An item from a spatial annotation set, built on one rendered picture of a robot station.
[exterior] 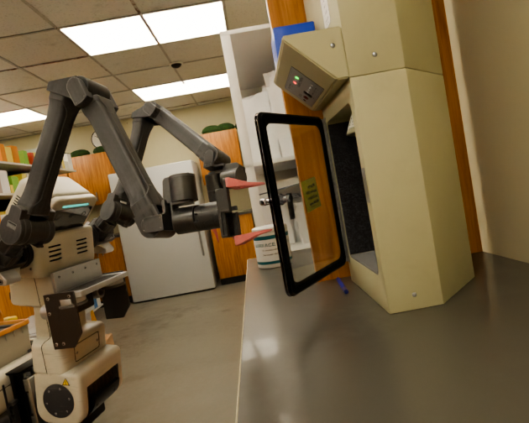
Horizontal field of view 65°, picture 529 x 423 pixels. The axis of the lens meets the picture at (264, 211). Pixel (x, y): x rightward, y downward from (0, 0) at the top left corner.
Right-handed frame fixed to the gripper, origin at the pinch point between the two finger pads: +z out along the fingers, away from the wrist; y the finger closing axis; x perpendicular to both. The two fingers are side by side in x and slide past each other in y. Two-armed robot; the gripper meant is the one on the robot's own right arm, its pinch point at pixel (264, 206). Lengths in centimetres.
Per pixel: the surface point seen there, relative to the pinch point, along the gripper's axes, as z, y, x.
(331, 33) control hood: 19.0, 30.4, -5.1
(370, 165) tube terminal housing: 22.4, 4.4, -1.4
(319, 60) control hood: 16.0, 25.6, -5.2
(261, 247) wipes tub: -16, -10, 65
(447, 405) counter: 24.5, -28.9, -31.8
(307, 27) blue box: 14.4, 41.2, 12.7
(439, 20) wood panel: 50, 46, 38
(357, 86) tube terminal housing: 22.3, 19.9, -3.1
